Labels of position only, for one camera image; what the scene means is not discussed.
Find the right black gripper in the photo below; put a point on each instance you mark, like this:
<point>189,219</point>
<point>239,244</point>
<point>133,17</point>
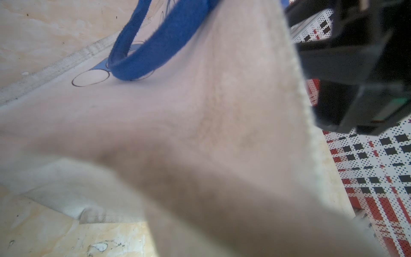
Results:
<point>364,67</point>

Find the white canvas cartoon bag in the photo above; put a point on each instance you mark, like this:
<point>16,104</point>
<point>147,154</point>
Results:
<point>218,144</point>

